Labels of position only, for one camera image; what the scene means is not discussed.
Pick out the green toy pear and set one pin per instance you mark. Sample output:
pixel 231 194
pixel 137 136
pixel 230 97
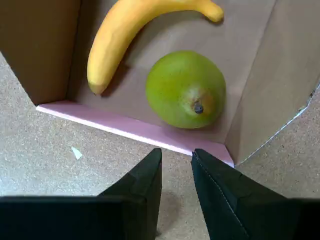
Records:
pixel 180 85

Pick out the pink cardboard box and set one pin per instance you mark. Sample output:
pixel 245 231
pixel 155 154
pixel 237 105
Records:
pixel 275 75

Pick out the small white tape piece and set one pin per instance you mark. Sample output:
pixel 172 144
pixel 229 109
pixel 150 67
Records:
pixel 77 153

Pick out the yellow toy banana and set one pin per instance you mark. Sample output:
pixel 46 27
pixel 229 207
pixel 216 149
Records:
pixel 112 45

